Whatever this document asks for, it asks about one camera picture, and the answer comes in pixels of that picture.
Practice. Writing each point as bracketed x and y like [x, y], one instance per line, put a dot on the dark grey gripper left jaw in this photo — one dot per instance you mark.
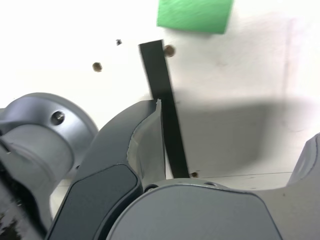
[105, 160]

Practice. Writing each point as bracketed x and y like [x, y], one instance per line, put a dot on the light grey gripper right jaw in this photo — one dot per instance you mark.
[200, 215]

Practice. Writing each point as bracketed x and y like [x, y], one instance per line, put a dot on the green cube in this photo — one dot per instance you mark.
[192, 15]

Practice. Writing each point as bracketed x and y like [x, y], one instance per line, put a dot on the black tape strip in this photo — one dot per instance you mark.
[160, 75]

